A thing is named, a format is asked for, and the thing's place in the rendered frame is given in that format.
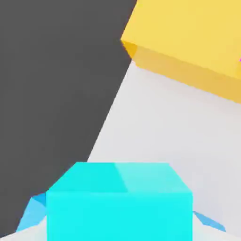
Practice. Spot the large yellow box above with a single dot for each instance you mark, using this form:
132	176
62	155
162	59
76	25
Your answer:
184	37

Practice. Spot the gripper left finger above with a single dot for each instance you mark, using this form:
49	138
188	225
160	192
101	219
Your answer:
32	216

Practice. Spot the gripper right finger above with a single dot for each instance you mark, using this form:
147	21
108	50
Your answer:
207	226

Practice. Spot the small cyan cube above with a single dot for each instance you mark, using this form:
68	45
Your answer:
118	210

